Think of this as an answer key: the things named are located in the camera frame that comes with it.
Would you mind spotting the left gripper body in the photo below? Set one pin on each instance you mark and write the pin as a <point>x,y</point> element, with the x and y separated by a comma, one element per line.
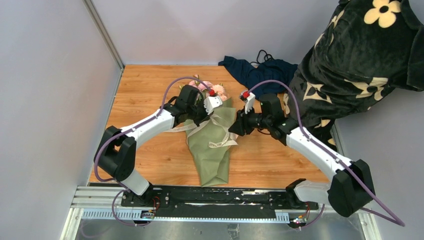
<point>197,113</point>

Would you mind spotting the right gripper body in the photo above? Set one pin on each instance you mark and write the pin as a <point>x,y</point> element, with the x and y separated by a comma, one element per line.
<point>260,121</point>

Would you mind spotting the cream printed ribbon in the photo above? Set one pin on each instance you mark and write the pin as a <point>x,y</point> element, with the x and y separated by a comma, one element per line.
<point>211,134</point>

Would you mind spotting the fake rose stem three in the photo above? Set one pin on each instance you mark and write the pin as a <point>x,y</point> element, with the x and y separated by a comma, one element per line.
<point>202,87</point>

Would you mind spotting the fake rose stem one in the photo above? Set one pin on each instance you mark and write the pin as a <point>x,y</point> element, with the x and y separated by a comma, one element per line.
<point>220,91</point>

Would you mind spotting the wrapping paper sheet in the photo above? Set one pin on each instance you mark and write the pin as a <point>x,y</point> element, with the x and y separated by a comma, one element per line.
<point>213,165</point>

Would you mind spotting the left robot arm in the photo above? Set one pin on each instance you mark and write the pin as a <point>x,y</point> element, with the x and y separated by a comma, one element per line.
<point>115,157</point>

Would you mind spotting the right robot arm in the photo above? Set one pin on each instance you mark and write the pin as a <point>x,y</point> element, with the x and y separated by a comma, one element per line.
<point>350,183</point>

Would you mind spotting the navy blue cloth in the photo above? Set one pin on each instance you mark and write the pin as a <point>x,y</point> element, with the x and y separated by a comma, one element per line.
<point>248,76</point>

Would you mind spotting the black floral plush blanket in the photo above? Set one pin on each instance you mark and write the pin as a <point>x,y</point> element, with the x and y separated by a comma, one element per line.
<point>368,49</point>

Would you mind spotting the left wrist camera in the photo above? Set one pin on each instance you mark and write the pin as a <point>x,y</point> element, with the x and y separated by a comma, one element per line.
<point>210,103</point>

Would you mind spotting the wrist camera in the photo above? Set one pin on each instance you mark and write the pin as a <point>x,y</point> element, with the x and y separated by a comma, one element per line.
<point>210,103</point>
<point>249,99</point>

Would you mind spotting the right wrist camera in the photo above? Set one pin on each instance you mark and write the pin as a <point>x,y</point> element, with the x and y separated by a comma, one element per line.
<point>249,99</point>

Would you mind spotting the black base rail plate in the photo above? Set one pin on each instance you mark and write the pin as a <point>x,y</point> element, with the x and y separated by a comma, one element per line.
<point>194,202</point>

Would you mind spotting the aluminium frame post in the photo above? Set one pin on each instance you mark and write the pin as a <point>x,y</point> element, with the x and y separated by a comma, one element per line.
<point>95,16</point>

